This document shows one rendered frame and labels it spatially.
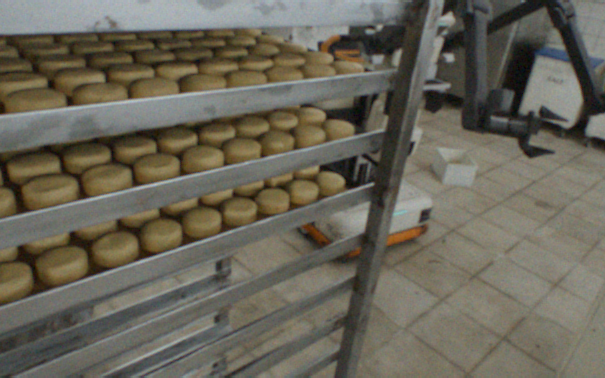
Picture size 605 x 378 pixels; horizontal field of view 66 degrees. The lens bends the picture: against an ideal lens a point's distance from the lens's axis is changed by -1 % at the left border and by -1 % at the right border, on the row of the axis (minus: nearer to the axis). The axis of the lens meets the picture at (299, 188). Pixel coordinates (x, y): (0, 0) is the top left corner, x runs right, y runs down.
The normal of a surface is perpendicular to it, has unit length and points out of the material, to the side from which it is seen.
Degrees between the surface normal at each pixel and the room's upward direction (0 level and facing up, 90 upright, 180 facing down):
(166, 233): 0
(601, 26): 90
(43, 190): 0
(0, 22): 90
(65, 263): 0
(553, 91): 89
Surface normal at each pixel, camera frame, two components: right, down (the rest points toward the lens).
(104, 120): 0.64, 0.42
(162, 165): 0.11, -0.88
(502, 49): -0.73, 0.25
